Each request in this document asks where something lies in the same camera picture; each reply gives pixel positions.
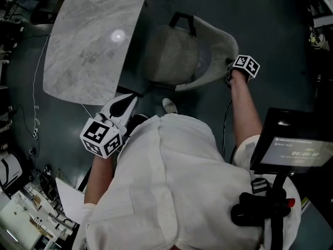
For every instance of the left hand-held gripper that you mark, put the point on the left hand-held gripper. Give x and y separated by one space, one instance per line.
100 137

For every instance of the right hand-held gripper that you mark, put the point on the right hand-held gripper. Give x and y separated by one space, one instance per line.
247 64

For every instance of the grey upholstered chair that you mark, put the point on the grey upholstered chair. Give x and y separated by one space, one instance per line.
171 53

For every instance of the person's left forearm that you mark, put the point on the person's left forearm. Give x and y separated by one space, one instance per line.
100 178

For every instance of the person's right forearm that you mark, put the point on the person's right forearm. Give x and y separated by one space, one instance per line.
244 108

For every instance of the marble top table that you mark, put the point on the marble top table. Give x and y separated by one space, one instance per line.
91 35

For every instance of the person's black trousers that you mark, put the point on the person's black trousers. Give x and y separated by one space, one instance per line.
136 124

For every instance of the person's white right shoe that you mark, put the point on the person's white right shoe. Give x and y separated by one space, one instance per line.
170 105

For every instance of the white yellow device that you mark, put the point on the white yellow device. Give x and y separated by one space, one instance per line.
316 38

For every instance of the person's white shirt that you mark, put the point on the person's white shirt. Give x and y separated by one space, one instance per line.
169 186

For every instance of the black tablet screen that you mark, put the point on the black tablet screen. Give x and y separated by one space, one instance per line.
294 144

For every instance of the white marble table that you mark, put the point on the white marble table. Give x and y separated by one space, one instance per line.
71 202

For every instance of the white black machine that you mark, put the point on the white black machine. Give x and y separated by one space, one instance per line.
10 170

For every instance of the white cluttered workbench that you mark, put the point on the white cluttered workbench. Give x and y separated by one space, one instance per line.
20 217

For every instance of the black chest mount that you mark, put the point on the black chest mount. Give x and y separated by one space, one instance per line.
260 210

